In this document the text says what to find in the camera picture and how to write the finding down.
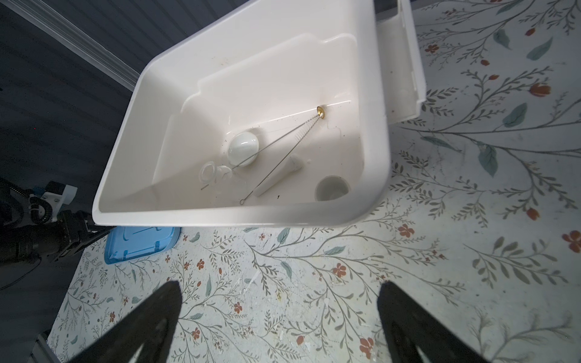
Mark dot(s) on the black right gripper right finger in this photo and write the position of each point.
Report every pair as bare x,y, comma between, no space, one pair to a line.
414,335

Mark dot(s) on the white porcelain crucible cup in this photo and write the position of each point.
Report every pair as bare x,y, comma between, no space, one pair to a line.
331,188

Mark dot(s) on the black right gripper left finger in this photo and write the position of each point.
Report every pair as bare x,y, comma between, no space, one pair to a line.
145,334

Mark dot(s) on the white porcelain mortar bowl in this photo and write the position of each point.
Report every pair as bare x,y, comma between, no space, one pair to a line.
243,149

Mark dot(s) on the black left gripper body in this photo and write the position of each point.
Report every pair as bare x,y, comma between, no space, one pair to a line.
67,236

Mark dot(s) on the blue plastic bin lid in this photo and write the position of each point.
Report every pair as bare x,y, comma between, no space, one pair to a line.
130,243

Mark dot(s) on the white plastic storage bin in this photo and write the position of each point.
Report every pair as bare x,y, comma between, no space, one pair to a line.
265,68

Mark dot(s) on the wire test tube brush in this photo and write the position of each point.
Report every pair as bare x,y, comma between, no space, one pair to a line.
303,131

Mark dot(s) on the clear glass bottle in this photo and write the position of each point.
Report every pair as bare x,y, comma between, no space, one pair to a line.
212,173

